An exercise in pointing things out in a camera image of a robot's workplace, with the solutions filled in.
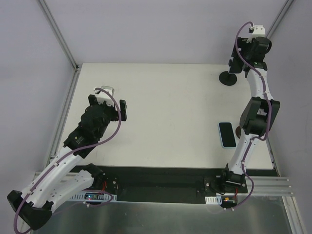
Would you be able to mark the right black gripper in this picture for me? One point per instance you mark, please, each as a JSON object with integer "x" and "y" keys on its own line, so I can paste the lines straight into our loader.
{"x": 237, "y": 57}

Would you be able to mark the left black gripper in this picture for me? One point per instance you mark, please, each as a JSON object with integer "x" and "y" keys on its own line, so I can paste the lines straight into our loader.
{"x": 107, "y": 105}

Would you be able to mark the black phone stand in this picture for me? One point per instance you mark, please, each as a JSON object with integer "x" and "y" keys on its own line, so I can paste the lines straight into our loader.
{"x": 227, "y": 79}

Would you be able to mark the blue case smartphone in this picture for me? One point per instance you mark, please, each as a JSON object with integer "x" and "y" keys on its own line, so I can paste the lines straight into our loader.
{"x": 226, "y": 135}

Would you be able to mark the brown base phone stand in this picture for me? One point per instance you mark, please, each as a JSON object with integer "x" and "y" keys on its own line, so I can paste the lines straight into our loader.
{"x": 238, "y": 132}

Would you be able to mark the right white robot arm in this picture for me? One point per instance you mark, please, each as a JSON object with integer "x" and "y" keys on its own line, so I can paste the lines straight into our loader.
{"x": 259, "y": 114}

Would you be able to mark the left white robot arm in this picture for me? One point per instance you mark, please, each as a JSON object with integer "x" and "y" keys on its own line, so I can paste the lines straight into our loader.
{"x": 36, "y": 203}

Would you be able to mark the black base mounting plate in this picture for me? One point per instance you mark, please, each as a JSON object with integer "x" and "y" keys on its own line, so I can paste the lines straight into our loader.
{"x": 164, "y": 185}

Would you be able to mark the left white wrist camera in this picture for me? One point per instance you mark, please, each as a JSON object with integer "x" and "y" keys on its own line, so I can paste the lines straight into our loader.
{"x": 104, "y": 93}

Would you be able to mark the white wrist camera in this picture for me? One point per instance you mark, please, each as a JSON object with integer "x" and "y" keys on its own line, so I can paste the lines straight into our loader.
{"x": 256, "y": 31}
{"x": 104, "y": 93}

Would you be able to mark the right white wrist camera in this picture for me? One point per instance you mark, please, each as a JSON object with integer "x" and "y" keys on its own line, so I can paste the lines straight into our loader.
{"x": 256, "y": 31}

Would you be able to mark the right aluminium frame post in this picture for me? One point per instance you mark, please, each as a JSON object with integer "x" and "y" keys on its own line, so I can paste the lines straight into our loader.
{"x": 279, "y": 18}

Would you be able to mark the aluminium frame post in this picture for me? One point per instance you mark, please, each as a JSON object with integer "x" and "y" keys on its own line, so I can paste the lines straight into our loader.
{"x": 57, "y": 33}
{"x": 279, "y": 18}

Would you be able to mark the left aluminium frame post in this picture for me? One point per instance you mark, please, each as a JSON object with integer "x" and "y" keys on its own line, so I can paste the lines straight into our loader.
{"x": 57, "y": 33}

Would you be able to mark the left white cable duct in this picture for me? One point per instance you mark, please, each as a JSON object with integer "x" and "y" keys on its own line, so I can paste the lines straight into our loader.
{"x": 96, "y": 197}

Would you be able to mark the white cable duct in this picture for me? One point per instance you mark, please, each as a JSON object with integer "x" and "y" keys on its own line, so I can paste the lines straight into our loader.
{"x": 213, "y": 200}
{"x": 96, "y": 197}

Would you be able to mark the right white cable duct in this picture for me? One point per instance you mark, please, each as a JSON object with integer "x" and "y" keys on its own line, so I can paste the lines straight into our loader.
{"x": 213, "y": 200}

